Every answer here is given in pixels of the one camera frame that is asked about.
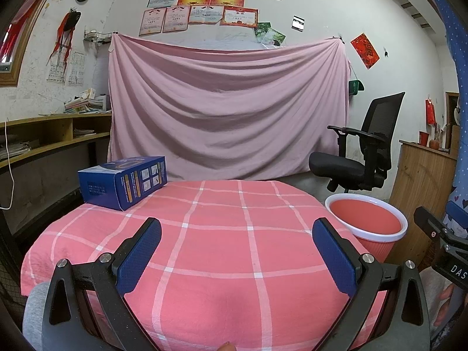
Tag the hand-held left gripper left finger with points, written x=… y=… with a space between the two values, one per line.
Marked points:
x=140 y=259

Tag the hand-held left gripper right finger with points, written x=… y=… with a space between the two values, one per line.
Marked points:
x=334 y=259

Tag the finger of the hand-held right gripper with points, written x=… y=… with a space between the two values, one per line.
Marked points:
x=457 y=212
x=427 y=225

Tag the red bin with white rim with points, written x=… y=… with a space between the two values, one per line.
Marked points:
x=365 y=219

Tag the person's right hand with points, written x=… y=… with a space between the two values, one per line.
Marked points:
x=446 y=298

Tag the person's left hand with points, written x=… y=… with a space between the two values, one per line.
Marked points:
x=227 y=347

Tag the person's grey trouser leg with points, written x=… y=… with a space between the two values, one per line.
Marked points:
x=431 y=281
x=34 y=314

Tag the small orange pot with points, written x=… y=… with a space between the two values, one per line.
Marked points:
x=433 y=144

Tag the pink checked tablecloth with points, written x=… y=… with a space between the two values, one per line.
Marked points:
x=219 y=248

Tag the blue cardboard box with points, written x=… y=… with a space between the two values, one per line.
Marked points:
x=117 y=182

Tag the red cup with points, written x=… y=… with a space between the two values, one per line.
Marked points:
x=423 y=139

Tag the black office chair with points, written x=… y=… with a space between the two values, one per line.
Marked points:
x=336 y=168

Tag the red hanging ornament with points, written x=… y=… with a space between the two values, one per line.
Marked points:
x=430 y=111

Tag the pile of shelf papers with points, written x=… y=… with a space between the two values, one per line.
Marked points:
x=84 y=131
x=16 y=150

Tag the green hanging bag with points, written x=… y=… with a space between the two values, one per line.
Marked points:
x=355 y=87

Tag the wooden shelf desk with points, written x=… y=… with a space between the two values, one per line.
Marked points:
x=55 y=120

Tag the stack of books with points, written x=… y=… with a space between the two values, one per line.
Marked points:
x=87 y=104

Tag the pink hanging sheet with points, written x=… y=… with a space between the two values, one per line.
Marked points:
x=226 y=117

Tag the green photo print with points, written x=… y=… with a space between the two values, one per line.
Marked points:
x=276 y=37
x=261 y=30

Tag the red window cloth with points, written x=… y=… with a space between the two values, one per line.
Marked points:
x=14 y=29

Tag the brown wooden frame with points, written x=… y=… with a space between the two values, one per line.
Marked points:
x=451 y=117

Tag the red paper wall hanging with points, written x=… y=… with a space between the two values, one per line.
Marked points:
x=365 y=50

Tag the wall calendar sheets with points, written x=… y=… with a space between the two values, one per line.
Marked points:
x=76 y=71

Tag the wooden window frame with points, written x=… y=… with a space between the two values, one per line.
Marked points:
x=22 y=62

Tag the black white wall card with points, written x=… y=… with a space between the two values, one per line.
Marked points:
x=297 y=23

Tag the red tassel wall decoration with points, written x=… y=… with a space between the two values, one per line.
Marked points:
x=65 y=29

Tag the group of wall certificates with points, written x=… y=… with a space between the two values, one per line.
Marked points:
x=204 y=7

